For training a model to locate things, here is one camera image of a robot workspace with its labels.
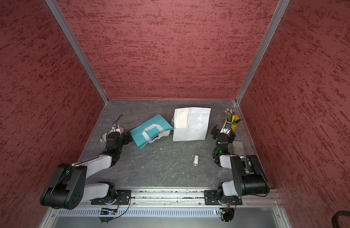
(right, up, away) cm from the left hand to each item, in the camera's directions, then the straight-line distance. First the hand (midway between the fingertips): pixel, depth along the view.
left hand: (122, 135), depth 91 cm
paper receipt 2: (+39, +13, -8) cm, 42 cm away
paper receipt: (+27, +2, -7) cm, 28 cm away
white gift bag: (+45, +8, -3) cm, 46 cm away
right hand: (+67, +4, -1) cm, 67 cm away
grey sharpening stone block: (+77, -9, 0) cm, 78 cm away
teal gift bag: (+19, +4, -4) cm, 20 cm away
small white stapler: (+48, -15, -7) cm, 51 cm away
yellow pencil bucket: (+75, +8, +1) cm, 75 cm away
